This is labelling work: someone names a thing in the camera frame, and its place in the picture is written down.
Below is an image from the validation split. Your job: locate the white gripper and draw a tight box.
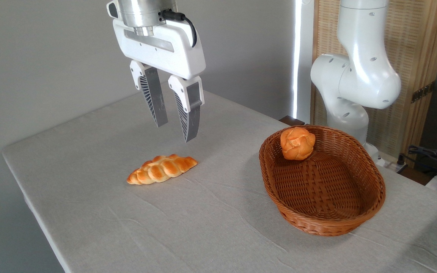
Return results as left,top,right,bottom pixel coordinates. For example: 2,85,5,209
112,18,206,143

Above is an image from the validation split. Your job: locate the round knotted bread roll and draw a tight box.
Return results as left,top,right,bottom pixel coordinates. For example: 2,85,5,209
280,127,316,161

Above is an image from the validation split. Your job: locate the long braided bread loaf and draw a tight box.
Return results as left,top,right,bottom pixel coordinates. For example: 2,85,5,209
126,154,198,185

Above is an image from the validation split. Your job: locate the dark brown wooden furniture corner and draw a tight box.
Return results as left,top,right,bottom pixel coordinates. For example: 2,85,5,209
279,115,305,127

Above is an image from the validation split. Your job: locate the grey tablecloth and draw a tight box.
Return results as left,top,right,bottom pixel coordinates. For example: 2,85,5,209
2,80,437,273

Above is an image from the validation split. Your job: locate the brown oval wicker basket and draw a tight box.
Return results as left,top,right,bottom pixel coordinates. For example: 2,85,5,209
259,125,386,237

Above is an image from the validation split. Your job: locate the white power strip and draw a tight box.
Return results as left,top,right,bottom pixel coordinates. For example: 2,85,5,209
377,155,409,174

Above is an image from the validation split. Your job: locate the dark metal screen hinge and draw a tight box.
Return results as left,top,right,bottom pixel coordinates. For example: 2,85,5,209
411,82,434,104

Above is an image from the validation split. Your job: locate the wooden bamboo folding screen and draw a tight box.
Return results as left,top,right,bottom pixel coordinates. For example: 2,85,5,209
311,0,437,160

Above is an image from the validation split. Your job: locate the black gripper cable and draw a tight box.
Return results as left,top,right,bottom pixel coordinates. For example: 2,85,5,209
160,9,198,48

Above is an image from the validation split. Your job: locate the black cable bundle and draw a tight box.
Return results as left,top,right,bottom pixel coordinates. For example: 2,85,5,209
398,145,437,179

